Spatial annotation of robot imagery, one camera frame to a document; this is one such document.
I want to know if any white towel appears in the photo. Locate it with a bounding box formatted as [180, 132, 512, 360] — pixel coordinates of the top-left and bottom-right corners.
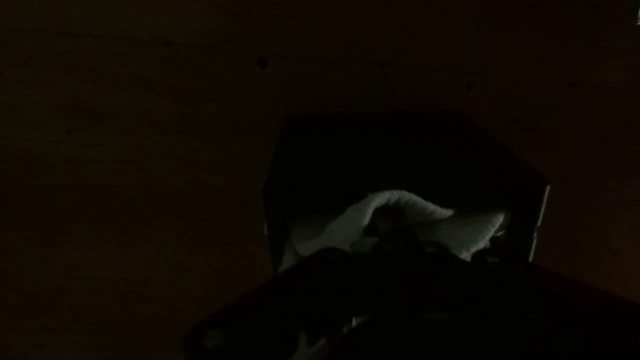
[278, 189, 508, 272]

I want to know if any black basket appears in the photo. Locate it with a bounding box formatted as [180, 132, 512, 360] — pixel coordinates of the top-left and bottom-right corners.
[264, 113, 549, 264]

